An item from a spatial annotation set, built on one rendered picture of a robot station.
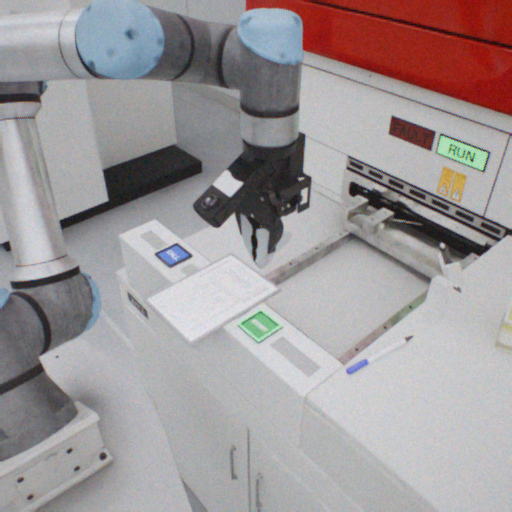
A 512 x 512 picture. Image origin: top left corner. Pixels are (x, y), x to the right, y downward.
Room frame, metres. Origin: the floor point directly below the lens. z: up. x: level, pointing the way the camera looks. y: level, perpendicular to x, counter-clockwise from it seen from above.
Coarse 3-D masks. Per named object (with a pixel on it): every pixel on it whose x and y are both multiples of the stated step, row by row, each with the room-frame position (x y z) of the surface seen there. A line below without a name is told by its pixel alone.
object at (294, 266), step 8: (344, 232) 1.04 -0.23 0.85; (328, 240) 1.01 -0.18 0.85; (336, 240) 1.01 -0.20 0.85; (344, 240) 1.03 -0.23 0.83; (312, 248) 0.98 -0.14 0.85; (320, 248) 0.98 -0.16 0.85; (328, 248) 0.99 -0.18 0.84; (336, 248) 1.01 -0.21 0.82; (304, 256) 0.95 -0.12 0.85; (312, 256) 0.95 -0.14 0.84; (320, 256) 0.97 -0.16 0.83; (288, 264) 0.92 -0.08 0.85; (296, 264) 0.92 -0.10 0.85; (304, 264) 0.93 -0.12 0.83; (272, 272) 0.89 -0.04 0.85; (280, 272) 0.89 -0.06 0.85; (288, 272) 0.90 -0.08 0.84; (296, 272) 0.92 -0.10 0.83; (272, 280) 0.87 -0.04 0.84; (280, 280) 0.88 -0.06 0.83
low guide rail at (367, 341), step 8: (424, 296) 0.81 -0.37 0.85; (408, 304) 0.78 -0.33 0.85; (416, 304) 0.78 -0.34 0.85; (400, 312) 0.76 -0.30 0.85; (408, 312) 0.76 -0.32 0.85; (392, 320) 0.74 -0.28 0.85; (400, 320) 0.74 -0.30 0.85; (384, 328) 0.71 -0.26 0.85; (368, 336) 0.69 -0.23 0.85; (376, 336) 0.69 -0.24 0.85; (360, 344) 0.67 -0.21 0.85; (368, 344) 0.67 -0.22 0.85; (352, 352) 0.65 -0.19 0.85; (360, 352) 0.65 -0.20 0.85; (344, 360) 0.63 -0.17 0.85
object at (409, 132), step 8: (392, 120) 1.13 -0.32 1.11; (392, 128) 1.12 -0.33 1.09; (400, 128) 1.11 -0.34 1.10; (408, 128) 1.09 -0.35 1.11; (416, 128) 1.08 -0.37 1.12; (400, 136) 1.10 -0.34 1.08; (408, 136) 1.09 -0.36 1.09; (416, 136) 1.07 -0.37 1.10; (424, 136) 1.06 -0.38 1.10; (432, 136) 1.04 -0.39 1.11; (424, 144) 1.06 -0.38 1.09
